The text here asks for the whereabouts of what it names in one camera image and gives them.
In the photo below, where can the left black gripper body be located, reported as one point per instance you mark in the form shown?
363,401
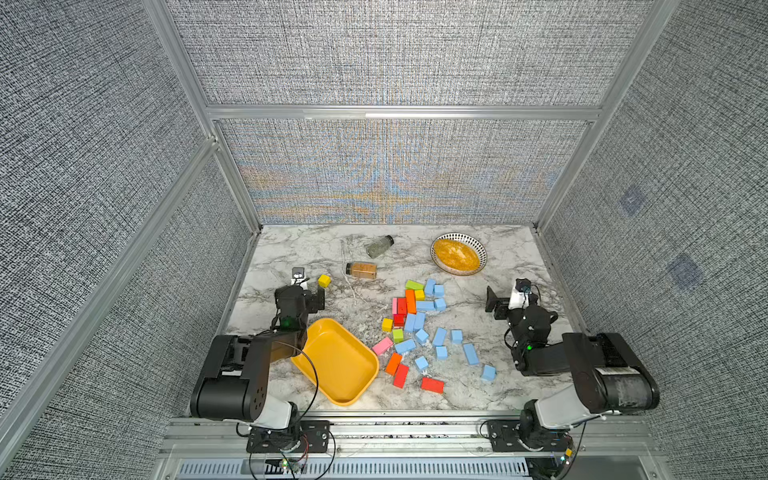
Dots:
311,297

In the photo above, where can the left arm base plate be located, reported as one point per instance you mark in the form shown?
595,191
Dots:
307,437

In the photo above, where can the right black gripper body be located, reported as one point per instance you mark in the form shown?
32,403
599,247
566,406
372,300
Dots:
500,302

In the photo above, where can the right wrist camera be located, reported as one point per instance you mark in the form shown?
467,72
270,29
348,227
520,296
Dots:
519,297

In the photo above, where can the red block bottom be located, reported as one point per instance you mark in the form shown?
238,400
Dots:
432,385

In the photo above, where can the blue cube near red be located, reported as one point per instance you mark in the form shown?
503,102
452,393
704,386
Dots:
421,363

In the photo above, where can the pink block lower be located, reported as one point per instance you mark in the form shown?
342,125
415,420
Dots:
383,346

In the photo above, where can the blue block right tall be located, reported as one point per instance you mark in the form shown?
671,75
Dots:
439,337

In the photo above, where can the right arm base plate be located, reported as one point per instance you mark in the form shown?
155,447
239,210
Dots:
506,436

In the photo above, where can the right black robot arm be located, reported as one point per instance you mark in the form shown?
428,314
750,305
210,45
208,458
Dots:
607,376

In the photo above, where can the blue block centre low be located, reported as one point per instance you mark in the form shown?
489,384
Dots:
405,346

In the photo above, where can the blue cube centre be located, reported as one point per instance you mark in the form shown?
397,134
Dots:
422,337

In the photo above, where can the red block lower left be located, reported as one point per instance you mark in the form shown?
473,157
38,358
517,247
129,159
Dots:
400,376

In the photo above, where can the yellow plastic tray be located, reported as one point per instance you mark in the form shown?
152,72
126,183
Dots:
345,366

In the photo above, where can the brown spice jar black lid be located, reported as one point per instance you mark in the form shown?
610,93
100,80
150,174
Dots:
363,270

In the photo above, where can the clear spice jar green contents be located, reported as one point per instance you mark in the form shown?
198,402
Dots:
379,246

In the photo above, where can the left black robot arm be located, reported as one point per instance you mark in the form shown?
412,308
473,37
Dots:
233,382

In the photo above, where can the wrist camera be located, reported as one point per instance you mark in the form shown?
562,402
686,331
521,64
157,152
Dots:
519,297
298,275

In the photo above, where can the long orange block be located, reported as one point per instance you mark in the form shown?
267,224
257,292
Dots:
410,296

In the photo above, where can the blue cube far right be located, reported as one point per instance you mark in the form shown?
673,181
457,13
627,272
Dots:
488,373

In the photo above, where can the green block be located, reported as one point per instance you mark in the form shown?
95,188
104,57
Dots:
413,285

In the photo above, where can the patterned bowl with yellow contents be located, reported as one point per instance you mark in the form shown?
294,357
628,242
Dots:
459,254

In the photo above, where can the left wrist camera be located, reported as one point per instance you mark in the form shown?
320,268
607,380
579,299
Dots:
298,275

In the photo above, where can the orange block lower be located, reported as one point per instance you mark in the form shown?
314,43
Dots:
393,364

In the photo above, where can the aluminium front rail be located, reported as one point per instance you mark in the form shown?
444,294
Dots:
413,445

